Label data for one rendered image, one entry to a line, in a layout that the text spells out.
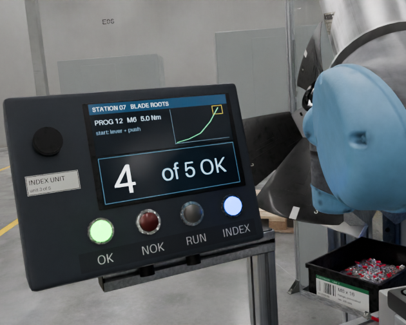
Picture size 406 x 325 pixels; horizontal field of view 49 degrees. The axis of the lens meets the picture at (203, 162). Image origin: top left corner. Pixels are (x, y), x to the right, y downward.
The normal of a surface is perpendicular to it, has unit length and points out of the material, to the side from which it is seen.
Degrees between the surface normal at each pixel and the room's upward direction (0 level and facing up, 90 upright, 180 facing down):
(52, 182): 75
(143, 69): 90
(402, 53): 39
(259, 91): 90
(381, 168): 107
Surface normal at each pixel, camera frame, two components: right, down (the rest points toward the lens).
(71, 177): 0.39, -0.14
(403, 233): -0.91, 0.13
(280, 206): -0.40, -0.48
